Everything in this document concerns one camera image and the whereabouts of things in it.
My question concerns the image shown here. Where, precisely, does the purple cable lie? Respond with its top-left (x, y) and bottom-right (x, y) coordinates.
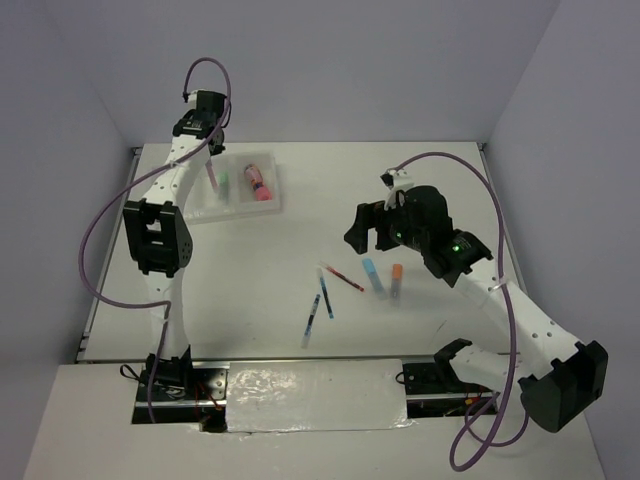
top-left (80, 58), bottom-right (233, 424)
top-left (397, 152), bottom-right (531, 472)

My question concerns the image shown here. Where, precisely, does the silver foil cover plate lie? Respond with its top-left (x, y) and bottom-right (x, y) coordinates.
top-left (225, 359), bottom-right (412, 433)

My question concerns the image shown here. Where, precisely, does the pink glue stick tube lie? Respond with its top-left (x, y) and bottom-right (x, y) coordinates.
top-left (244, 164), bottom-right (272, 201)

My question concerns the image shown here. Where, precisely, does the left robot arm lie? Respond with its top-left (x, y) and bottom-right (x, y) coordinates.
top-left (123, 90), bottom-right (230, 400)

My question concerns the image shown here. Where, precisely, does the red gel pen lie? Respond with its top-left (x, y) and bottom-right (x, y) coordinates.
top-left (320, 261), bottom-right (365, 293)

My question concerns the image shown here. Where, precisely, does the blue highlighter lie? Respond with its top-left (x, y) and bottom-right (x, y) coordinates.
top-left (362, 258), bottom-right (387, 300)

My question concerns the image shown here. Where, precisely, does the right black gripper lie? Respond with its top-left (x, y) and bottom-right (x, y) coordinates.
top-left (343, 195), bottom-right (427, 254)

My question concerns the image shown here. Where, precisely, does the green highlighter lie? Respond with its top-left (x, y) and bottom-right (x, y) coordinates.
top-left (217, 171), bottom-right (230, 205)

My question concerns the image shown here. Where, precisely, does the dark blue gel pen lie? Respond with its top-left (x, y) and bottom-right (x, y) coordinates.
top-left (301, 294), bottom-right (321, 349)

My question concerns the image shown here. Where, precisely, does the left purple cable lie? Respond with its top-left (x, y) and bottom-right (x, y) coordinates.
top-left (80, 58), bottom-right (233, 424)

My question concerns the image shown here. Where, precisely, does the white three-compartment tray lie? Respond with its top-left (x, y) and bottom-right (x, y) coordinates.
top-left (183, 151), bottom-right (281, 225)

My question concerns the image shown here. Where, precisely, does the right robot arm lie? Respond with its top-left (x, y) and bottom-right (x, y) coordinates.
top-left (344, 186), bottom-right (609, 433)

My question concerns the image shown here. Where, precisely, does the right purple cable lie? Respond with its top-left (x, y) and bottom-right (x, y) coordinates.
top-left (397, 152), bottom-right (531, 472)

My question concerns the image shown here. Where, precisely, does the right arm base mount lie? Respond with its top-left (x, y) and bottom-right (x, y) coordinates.
top-left (395, 339), bottom-right (492, 419)

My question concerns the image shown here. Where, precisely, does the teal gel pen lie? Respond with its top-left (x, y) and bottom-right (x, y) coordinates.
top-left (316, 267), bottom-right (335, 320)

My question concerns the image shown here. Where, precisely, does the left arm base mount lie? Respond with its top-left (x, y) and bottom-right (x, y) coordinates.
top-left (119, 352), bottom-right (229, 433)

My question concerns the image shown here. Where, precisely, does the orange highlighter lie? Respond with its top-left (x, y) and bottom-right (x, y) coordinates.
top-left (390, 263), bottom-right (403, 307)

